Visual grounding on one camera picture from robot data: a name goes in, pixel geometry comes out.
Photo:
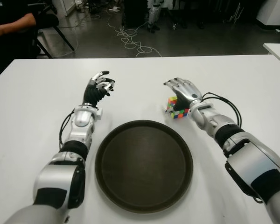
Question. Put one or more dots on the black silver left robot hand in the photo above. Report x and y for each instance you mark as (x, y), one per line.
(91, 93)

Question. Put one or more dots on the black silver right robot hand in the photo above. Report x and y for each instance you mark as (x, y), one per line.
(189, 92)

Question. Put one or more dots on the multicoloured Rubik's cube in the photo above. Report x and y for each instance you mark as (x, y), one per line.
(179, 114)

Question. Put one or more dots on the bystander bare forearm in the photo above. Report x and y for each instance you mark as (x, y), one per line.
(11, 26)

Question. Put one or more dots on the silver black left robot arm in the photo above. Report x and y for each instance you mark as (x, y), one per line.
(58, 177)

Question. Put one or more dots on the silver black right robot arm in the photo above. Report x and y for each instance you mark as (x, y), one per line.
(256, 165)

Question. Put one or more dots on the round dark brown plate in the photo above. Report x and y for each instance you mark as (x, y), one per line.
(143, 165)

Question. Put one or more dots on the black office chair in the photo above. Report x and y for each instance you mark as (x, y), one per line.
(49, 19)

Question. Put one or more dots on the white standing robot legs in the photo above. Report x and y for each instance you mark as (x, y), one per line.
(154, 14)

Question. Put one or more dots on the white power strip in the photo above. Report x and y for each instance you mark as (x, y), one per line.
(115, 9)

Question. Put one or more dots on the white box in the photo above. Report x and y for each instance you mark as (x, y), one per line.
(63, 7)

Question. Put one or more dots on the grey metal folding stand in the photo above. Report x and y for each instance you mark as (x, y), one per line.
(235, 14)

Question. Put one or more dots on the tall black cabinet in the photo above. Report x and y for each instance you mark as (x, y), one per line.
(135, 12)

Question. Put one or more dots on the bystander black clothed body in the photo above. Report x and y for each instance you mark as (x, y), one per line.
(9, 51)

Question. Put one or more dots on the white side table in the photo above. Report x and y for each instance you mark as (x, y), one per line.
(278, 51)

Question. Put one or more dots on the white cabinet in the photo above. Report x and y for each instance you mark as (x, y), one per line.
(275, 11)

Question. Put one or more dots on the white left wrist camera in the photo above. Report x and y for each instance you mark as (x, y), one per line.
(99, 114)

